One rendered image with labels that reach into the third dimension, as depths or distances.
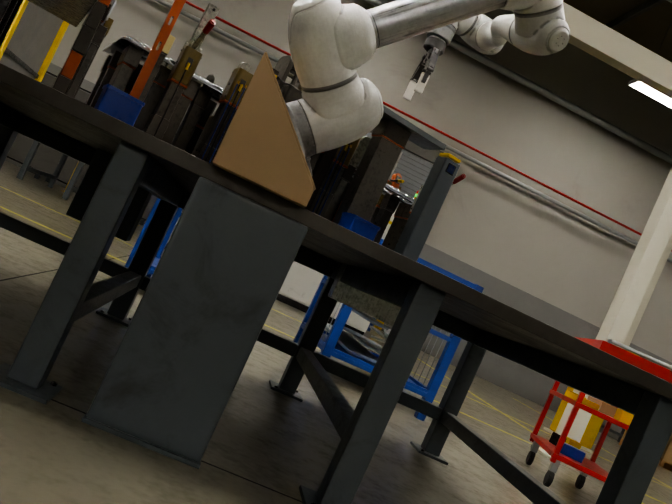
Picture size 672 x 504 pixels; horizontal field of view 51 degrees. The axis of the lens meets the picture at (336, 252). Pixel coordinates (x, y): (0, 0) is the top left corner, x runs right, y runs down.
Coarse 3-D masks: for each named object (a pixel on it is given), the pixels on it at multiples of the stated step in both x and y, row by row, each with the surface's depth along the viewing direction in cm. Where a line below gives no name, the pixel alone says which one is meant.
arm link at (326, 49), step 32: (320, 0) 174; (416, 0) 181; (448, 0) 182; (480, 0) 184; (512, 0) 186; (544, 0) 187; (288, 32) 181; (320, 32) 174; (352, 32) 176; (384, 32) 181; (416, 32) 184; (320, 64) 177; (352, 64) 180
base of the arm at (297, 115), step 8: (288, 104) 187; (296, 104) 186; (296, 112) 184; (296, 120) 183; (304, 120) 184; (296, 128) 183; (304, 128) 184; (304, 136) 184; (312, 136) 185; (304, 144) 185; (312, 144) 186; (304, 152) 187; (312, 152) 189
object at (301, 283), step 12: (300, 264) 1049; (288, 276) 1046; (300, 276) 1049; (312, 276) 1052; (288, 288) 1047; (300, 288) 1050; (312, 288) 1053; (288, 300) 1050; (300, 300) 1050; (336, 312) 1059; (348, 324) 1064; (360, 324) 1066
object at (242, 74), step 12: (240, 72) 229; (228, 84) 231; (240, 84) 229; (228, 96) 229; (240, 96) 230; (228, 108) 230; (216, 120) 229; (228, 120) 231; (216, 132) 230; (204, 144) 228; (216, 144) 230; (204, 156) 229
